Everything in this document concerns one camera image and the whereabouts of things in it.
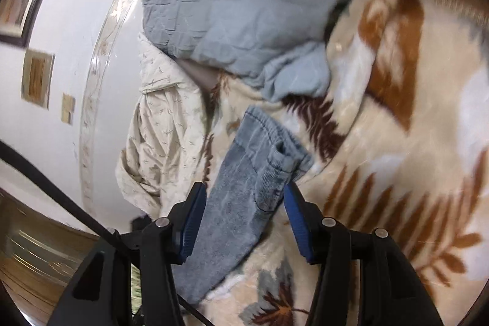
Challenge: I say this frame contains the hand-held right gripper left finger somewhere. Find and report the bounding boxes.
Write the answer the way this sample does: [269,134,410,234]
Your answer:
[48,181,209,326]

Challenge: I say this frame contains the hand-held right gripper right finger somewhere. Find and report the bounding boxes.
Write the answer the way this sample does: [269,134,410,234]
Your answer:
[283,181,446,326]

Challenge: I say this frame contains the blue-grey denim pants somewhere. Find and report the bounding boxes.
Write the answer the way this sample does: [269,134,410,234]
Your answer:
[174,104,314,306]

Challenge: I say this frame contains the cream printed duvet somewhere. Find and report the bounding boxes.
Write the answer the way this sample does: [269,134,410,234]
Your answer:
[116,32,215,220]

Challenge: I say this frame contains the beige leaf-print blanket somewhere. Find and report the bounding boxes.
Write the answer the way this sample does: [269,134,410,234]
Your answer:
[168,0,489,326]

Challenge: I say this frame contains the light blue cloth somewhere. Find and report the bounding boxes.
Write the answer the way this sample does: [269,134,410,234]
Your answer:
[260,41,331,101]

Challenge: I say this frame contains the grey-blue quilted pillow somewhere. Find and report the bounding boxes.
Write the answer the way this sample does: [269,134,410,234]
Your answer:
[138,0,377,76]

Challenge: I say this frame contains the black cable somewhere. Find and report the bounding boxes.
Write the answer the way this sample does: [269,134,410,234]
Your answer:
[0,141,215,326]

